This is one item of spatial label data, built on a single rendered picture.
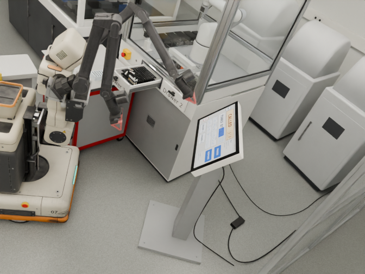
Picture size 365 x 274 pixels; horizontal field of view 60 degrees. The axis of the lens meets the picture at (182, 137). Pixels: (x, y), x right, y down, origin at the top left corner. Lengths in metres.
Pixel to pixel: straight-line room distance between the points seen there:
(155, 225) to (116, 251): 0.37
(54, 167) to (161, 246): 1.01
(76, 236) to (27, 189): 0.50
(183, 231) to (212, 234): 0.35
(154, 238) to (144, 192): 0.48
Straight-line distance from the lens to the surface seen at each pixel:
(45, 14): 3.89
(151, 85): 2.59
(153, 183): 2.98
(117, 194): 2.84
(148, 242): 2.59
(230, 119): 1.99
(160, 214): 2.75
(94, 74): 2.71
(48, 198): 2.43
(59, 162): 2.64
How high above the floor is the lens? 2.22
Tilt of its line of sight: 39 degrees down
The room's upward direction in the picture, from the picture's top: 21 degrees clockwise
